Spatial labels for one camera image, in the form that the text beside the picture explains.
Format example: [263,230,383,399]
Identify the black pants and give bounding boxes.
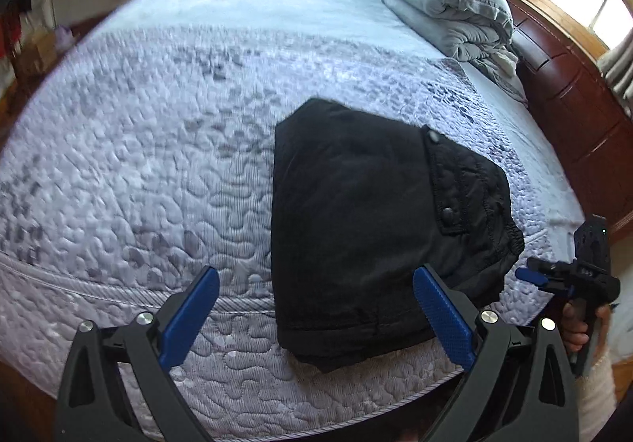
[270,98,525,371]

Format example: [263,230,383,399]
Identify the right hand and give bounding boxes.
[561,303,612,359]

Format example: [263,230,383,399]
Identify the dark wooden headboard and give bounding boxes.
[507,0,633,243]

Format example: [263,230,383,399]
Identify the white cloth by comforter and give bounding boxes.
[488,46,518,84]

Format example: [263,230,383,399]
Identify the grey headboard window curtain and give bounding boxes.
[597,37,633,120]

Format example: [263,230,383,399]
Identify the white quilted floral bedspread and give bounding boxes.
[1,27,553,441]

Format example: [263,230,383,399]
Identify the grey folded comforter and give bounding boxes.
[381,0,527,104]

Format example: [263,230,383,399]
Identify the light blue bed sheet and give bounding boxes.
[97,0,587,230]

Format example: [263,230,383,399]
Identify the cardboard box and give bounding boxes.
[14,29,58,81]

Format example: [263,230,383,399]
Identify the coat rack with clothes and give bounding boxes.
[1,0,55,64]

